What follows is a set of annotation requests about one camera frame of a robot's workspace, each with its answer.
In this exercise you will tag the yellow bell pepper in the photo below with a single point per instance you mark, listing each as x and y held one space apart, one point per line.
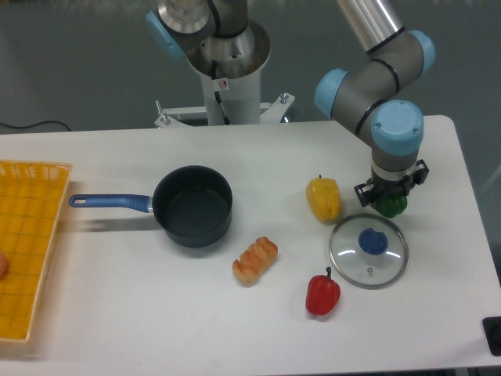
324 198

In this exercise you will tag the black box at table edge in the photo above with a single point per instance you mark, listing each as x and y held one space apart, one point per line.
492 330

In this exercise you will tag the orange object in basket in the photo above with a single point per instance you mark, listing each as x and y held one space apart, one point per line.
4 264

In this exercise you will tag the dark saucepan blue handle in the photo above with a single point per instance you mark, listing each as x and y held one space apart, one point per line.
193 205

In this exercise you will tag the yellow woven basket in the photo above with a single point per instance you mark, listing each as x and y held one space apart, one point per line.
32 196

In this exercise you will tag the toy bread loaf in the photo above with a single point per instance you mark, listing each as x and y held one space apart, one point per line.
254 261

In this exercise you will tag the green bell pepper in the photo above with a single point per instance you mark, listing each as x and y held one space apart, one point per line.
391 206

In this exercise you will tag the glass lid blue knob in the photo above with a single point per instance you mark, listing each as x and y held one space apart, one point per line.
368 251

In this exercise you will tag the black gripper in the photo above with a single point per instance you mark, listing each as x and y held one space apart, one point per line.
369 194

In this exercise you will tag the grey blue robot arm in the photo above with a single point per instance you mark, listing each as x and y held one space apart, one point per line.
363 103

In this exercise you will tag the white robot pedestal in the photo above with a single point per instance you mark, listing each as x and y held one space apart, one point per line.
230 75

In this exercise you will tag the red bell pepper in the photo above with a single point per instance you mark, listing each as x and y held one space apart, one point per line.
323 294

